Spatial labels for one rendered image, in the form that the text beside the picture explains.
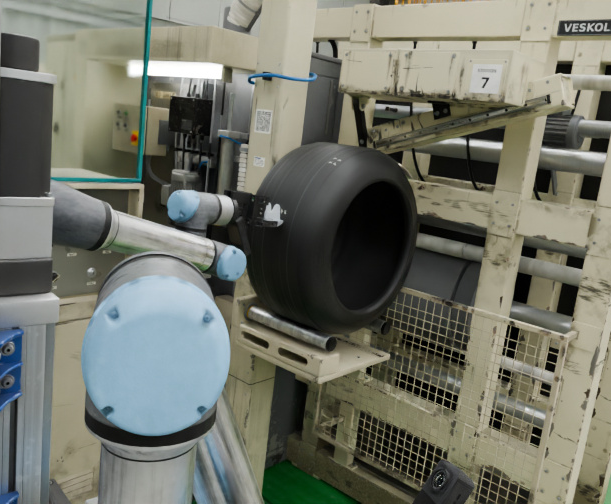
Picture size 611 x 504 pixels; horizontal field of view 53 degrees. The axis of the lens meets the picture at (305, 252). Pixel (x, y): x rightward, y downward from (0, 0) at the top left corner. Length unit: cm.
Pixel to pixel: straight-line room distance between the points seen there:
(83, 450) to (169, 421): 174
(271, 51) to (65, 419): 134
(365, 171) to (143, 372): 133
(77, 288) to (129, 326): 158
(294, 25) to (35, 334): 142
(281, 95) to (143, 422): 158
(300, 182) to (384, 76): 53
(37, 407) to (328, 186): 103
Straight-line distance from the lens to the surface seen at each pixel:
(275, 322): 193
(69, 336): 205
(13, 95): 83
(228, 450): 74
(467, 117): 205
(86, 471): 231
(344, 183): 170
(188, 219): 145
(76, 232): 116
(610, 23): 214
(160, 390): 51
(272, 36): 206
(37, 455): 94
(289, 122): 204
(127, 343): 50
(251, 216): 157
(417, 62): 202
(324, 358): 181
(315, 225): 166
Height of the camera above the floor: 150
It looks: 11 degrees down
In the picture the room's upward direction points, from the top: 7 degrees clockwise
